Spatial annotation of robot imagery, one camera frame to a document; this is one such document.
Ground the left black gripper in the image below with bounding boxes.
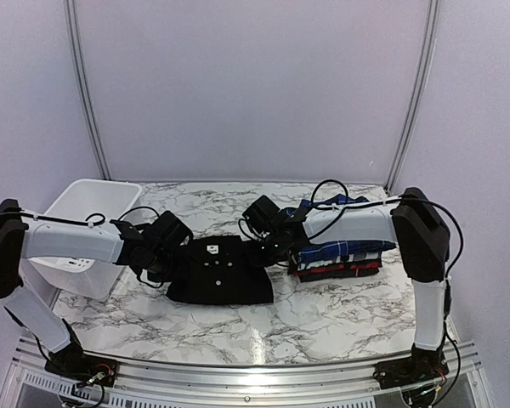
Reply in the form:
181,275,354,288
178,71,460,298
146,249,190,283

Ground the blue plaid shirt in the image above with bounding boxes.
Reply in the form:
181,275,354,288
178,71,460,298
291,194,397,264

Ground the black long sleeve shirt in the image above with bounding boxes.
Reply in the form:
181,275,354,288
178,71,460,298
166,235,274,306

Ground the red black plaid shirt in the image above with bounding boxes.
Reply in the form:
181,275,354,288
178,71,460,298
295,262,382,282

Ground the black white patterned shirt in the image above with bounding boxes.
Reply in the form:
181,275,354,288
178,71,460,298
292,252,382,271

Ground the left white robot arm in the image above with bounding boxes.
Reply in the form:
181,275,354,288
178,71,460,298
0,199,193,378

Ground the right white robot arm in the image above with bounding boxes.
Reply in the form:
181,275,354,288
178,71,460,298
242,188,451,381

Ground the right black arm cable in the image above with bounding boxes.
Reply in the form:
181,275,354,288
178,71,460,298
237,178,465,383

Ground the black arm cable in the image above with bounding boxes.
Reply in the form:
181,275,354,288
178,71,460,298
0,206,162,290
237,178,465,383

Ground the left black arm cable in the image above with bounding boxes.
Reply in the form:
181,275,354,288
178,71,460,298
0,206,162,290

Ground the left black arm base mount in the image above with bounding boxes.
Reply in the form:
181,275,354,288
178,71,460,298
45,352,119,387

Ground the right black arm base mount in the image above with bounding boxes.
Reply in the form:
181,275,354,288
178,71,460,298
372,349,449,389

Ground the aluminium table front rail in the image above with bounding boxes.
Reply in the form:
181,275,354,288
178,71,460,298
0,337,494,407

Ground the left aluminium wall profile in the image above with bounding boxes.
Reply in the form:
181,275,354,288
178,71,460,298
64,0,111,181

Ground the aluminium wall profile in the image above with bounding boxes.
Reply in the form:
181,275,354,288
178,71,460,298
64,0,111,181
383,0,441,193

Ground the right aluminium wall profile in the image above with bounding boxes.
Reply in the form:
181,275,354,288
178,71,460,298
383,0,441,193

